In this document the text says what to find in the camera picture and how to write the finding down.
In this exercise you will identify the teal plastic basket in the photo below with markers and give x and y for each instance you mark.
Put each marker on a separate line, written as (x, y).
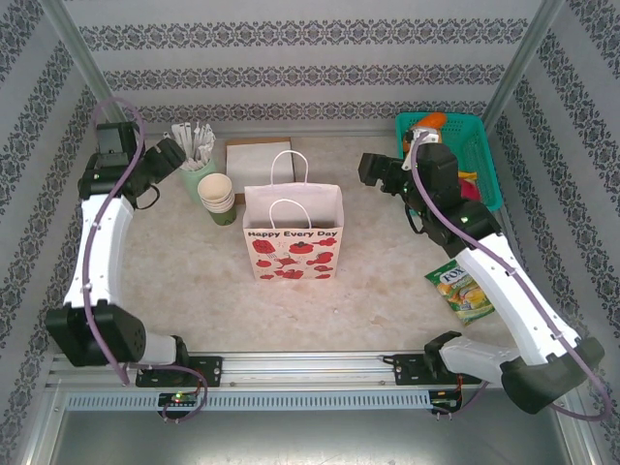
(477, 140)

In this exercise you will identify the pink dragon fruit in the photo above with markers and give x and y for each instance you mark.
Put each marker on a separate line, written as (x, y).
(472, 191)

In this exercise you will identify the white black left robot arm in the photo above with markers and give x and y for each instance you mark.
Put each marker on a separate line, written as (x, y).
(102, 252)

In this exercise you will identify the mint green straw holder cup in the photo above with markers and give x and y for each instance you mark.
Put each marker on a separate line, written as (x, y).
(196, 184)

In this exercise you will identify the green yellow candy bag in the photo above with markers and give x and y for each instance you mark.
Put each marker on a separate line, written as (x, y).
(457, 290)

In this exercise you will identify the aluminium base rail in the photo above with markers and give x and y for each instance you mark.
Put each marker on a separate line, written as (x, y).
(310, 369)

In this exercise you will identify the aluminium frame post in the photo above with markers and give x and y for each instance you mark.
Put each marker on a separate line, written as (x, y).
(523, 58)
(72, 48)

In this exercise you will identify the white board on wood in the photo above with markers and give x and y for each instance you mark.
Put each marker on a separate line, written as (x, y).
(257, 140)

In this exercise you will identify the white napkin stack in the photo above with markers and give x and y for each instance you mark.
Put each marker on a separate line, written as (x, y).
(247, 164)

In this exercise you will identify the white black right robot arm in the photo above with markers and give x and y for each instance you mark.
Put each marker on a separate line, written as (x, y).
(513, 295)

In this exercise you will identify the orange toy fruit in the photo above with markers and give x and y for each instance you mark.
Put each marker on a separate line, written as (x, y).
(433, 119)

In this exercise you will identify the aluminium back rail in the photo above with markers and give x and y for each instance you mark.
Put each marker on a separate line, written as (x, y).
(315, 130)

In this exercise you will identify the red white paper gift bag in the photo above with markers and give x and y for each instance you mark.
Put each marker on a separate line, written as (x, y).
(290, 257)

